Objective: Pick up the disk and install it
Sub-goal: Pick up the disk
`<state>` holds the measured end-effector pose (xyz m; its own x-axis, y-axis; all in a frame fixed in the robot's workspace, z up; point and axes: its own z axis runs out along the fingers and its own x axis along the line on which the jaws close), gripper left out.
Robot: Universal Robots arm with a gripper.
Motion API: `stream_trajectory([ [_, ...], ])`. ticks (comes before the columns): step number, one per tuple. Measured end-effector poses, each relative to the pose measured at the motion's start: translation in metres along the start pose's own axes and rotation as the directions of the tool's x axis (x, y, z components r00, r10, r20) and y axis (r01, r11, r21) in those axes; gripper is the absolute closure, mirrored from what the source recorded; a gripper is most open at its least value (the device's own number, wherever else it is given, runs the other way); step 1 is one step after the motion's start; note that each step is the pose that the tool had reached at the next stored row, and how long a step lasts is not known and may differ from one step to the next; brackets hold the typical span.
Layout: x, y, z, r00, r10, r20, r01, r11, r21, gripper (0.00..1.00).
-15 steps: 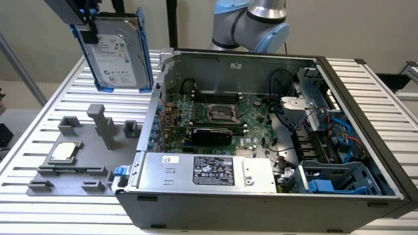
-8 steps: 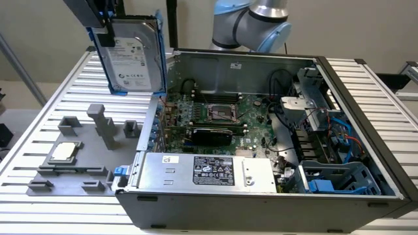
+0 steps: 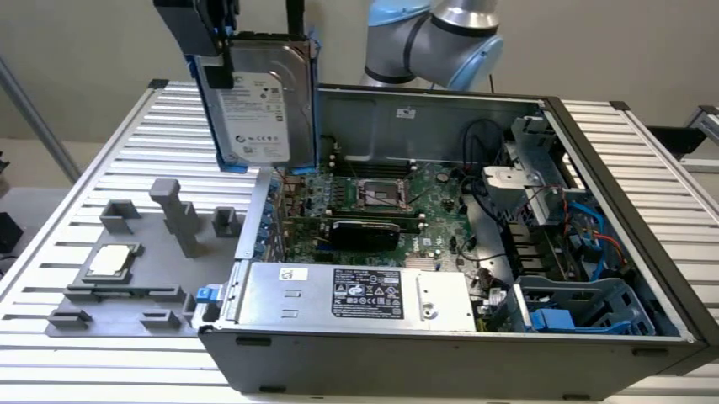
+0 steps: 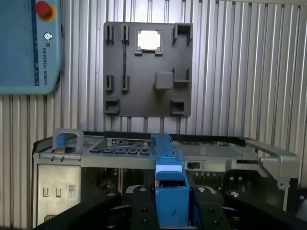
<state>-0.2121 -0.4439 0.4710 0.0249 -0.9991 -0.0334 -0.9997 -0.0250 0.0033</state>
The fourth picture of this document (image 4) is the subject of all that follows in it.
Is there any black open PC case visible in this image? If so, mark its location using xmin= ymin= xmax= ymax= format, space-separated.
xmin=32 ymin=129 xmax=307 ymax=230

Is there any grey power supply unit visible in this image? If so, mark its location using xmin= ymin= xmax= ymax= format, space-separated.
xmin=35 ymin=162 xmax=82 ymax=227

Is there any blue release latch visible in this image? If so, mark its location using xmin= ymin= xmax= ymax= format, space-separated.
xmin=56 ymin=134 xmax=67 ymax=154

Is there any grey parts rack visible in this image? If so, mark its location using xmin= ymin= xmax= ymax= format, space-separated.
xmin=103 ymin=21 xmax=194 ymax=118

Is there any silver CPU chip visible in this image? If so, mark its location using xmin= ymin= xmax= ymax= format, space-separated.
xmin=137 ymin=30 xmax=160 ymax=50

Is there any blue grey teach pendant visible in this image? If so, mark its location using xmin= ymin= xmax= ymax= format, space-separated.
xmin=0 ymin=0 xmax=63 ymax=96

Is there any red emergency stop button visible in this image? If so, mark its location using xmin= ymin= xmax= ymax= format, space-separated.
xmin=35 ymin=0 xmax=54 ymax=21

